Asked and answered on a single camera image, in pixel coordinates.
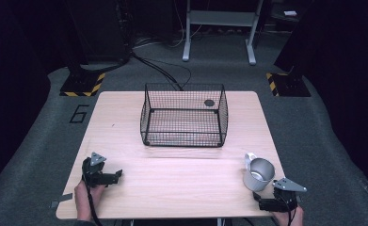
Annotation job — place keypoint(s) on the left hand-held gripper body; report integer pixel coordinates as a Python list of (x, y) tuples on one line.
[(93, 171)]

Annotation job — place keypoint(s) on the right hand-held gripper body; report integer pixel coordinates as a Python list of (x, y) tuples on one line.
[(285, 192)]

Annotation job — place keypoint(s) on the white metal cup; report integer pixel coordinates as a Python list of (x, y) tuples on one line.
[(258, 172)]

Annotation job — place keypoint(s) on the person's right hand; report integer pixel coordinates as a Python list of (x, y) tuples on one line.
[(286, 217)]

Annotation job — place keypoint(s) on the grey tape strip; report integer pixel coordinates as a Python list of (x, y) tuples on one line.
[(61, 199)]

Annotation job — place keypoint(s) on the dark round disc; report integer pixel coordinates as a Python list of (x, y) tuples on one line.
[(209, 103)]

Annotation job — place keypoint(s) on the dark stand column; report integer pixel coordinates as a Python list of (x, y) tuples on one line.
[(93, 34)]

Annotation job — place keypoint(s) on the small white box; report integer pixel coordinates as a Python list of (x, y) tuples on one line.
[(290, 13)]

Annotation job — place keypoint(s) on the white metal stand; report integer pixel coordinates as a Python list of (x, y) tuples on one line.
[(222, 19)]

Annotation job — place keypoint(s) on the black yellow striped base plate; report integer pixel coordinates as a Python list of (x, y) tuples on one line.
[(290, 85), (83, 84)]

